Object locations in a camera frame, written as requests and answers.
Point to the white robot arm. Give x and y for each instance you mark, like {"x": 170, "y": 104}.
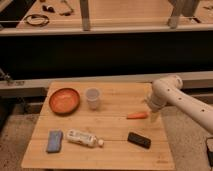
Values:
{"x": 168, "y": 90}

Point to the clear plastic cup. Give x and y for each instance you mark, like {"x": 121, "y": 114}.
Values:
{"x": 93, "y": 98}

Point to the orange bowl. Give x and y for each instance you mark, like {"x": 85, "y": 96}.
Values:
{"x": 64, "y": 101}

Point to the black rectangular block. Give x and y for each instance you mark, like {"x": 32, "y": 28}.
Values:
{"x": 139, "y": 140}

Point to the blue sponge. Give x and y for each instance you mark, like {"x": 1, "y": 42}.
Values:
{"x": 54, "y": 141}

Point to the small dark tool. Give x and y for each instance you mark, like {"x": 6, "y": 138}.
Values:
{"x": 48, "y": 9}

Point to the grey metal leg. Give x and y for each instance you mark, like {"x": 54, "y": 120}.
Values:
{"x": 187, "y": 8}

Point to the grey metal post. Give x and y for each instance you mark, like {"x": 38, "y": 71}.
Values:
{"x": 84, "y": 7}

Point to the metal clamp bracket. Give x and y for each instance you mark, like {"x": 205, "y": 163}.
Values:
{"x": 8, "y": 79}

